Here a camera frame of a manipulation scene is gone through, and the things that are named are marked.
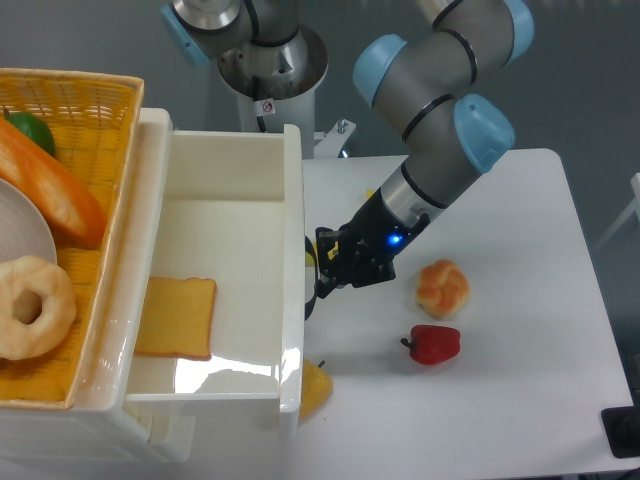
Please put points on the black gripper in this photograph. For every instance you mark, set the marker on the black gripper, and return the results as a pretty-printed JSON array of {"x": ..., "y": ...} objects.
[{"x": 362, "y": 252}]

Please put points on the white drawer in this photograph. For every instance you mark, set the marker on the white drawer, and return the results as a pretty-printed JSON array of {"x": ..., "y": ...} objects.
[{"x": 233, "y": 211}]

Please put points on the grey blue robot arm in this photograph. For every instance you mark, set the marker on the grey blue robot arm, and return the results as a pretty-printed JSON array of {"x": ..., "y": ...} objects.
[{"x": 422, "y": 90}]

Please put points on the white drawer cabinet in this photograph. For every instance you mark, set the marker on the white drawer cabinet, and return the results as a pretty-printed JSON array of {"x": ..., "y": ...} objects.
[{"x": 101, "y": 424}]

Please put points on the yellow banana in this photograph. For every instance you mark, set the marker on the yellow banana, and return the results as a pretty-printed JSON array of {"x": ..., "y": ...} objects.
[{"x": 311, "y": 253}]

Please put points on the knotted bread roll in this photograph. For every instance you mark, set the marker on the knotted bread roll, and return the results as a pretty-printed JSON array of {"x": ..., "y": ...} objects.
[{"x": 442, "y": 289}]

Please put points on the yellow bell pepper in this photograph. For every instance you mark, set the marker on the yellow bell pepper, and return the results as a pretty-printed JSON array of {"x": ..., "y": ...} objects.
[{"x": 316, "y": 388}]

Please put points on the red bell pepper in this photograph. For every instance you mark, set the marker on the red bell pepper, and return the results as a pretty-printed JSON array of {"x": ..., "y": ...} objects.
[{"x": 431, "y": 345}]

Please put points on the toast bread slice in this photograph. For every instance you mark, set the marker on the toast bread slice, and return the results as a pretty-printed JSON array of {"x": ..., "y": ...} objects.
[{"x": 176, "y": 319}]

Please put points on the orange baguette bread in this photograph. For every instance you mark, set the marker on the orange baguette bread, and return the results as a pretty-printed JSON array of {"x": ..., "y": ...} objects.
[{"x": 72, "y": 212}]

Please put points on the yellow woven basket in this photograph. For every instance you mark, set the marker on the yellow woven basket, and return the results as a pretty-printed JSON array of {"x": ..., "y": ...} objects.
[{"x": 93, "y": 117}]

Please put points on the white plate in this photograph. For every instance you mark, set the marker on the white plate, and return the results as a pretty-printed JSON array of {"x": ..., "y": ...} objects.
[{"x": 23, "y": 230}]

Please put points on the beige bagel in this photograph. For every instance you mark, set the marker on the beige bagel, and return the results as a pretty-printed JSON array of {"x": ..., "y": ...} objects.
[{"x": 52, "y": 285}]

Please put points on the green pepper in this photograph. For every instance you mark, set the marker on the green pepper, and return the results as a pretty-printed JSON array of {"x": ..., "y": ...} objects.
[{"x": 34, "y": 128}]

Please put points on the black device at edge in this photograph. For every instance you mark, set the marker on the black device at edge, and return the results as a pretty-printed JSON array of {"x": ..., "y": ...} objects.
[{"x": 621, "y": 426}]

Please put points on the white table bracket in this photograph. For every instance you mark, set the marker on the white table bracket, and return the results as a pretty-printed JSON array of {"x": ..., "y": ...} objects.
[{"x": 334, "y": 143}]

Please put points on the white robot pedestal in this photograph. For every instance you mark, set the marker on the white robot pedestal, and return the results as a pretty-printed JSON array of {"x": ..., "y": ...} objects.
[{"x": 276, "y": 85}]

